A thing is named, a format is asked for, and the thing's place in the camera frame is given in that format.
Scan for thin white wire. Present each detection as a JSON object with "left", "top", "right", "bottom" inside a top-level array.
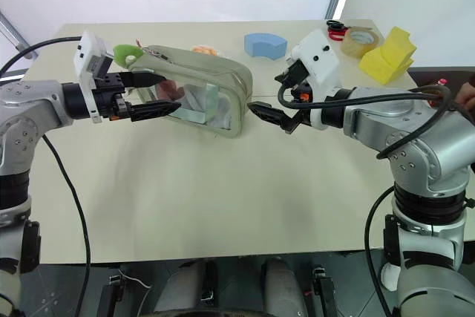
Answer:
[{"left": 117, "top": 267, "right": 154, "bottom": 290}]

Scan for red and black scissors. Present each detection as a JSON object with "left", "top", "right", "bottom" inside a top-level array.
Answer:
[{"left": 325, "top": 19, "right": 352, "bottom": 42}]

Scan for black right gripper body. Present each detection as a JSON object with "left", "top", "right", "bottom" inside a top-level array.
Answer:
[{"left": 274, "top": 57, "right": 316, "bottom": 129}]

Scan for blue curved foam block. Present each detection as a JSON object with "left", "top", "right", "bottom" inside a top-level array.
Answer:
[{"left": 243, "top": 31, "right": 290, "bottom": 62}]

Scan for green round soft item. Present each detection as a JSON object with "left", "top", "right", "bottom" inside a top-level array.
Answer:
[{"left": 112, "top": 44, "right": 145, "bottom": 70}]

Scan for grey diagonal metal bar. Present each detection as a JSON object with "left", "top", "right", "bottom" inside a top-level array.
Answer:
[{"left": 0, "top": 8, "right": 39, "bottom": 59}]

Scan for person's hand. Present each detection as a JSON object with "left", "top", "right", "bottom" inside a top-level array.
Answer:
[{"left": 454, "top": 71, "right": 475, "bottom": 111}]

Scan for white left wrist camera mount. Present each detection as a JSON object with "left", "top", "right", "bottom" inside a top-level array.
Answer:
[{"left": 73, "top": 30, "right": 114, "bottom": 125}]

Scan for grey rounded shape under table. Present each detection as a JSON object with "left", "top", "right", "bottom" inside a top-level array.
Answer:
[
  {"left": 154, "top": 259, "right": 220, "bottom": 316},
  {"left": 259, "top": 257, "right": 309, "bottom": 317}
]

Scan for black bracket under table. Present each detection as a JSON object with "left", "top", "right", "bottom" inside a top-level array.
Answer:
[
  {"left": 96, "top": 274, "right": 128, "bottom": 317},
  {"left": 310, "top": 264, "right": 339, "bottom": 317}
]

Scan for orange and white small item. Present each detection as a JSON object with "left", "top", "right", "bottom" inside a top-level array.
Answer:
[{"left": 190, "top": 45, "right": 220, "bottom": 56}]

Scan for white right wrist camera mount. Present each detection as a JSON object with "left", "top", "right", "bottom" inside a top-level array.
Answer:
[{"left": 290, "top": 28, "right": 341, "bottom": 131}]

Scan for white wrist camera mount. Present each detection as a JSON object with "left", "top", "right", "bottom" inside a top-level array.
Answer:
[
  {"left": 73, "top": 30, "right": 114, "bottom": 125},
  {"left": 290, "top": 28, "right": 341, "bottom": 131}
]

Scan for brown packing tape roll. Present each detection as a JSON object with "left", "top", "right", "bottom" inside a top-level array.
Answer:
[{"left": 341, "top": 26, "right": 384, "bottom": 60}]

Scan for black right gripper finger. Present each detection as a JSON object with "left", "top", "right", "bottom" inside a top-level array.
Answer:
[
  {"left": 275, "top": 110, "right": 302, "bottom": 135},
  {"left": 248, "top": 101, "right": 290, "bottom": 122}
]

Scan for yellow sponge block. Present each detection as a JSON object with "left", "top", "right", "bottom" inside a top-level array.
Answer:
[{"left": 358, "top": 26, "right": 419, "bottom": 85}]

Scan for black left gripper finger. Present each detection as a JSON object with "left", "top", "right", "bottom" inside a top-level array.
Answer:
[
  {"left": 121, "top": 71, "right": 166, "bottom": 88},
  {"left": 128, "top": 99, "right": 183, "bottom": 122}
]

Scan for clear zippered pouch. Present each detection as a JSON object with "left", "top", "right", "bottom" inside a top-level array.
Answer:
[{"left": 125, "top": 45, "right": 255, "bottom": 140}]

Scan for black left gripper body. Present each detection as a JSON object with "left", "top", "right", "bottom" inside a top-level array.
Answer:
[{"left": 91, "top": 73, "right": 134, "bottom": 122}]

